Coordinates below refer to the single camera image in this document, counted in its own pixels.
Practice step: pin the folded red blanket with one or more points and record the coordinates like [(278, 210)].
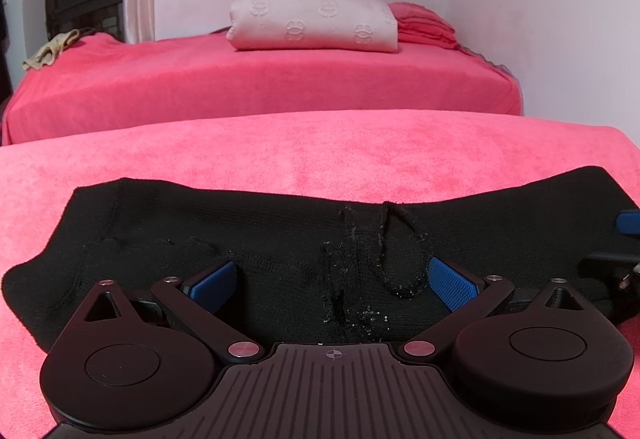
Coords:
[(417, 24)]

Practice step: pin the black knit pants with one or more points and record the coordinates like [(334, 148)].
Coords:
[(313, 269)]

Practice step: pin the pink near bed cover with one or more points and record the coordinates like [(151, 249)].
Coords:
[(365, 155)]

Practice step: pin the beige crumpled cloth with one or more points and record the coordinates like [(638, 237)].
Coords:
[(51, 50)]

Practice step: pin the pink bed cover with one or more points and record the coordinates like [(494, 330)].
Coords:
[(365, 155), (103, 84)]

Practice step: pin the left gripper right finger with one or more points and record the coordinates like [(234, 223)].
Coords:
[(558, 358)]

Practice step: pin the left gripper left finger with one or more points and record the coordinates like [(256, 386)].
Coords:
[(130, 360)]

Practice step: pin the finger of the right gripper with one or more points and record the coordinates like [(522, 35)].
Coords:
[(615, 270), (627, 222)]

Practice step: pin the pink far bed cover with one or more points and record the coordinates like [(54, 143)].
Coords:
[(103, 84)]

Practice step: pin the beige embossed pillow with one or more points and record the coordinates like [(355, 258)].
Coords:
[(357, 25)]

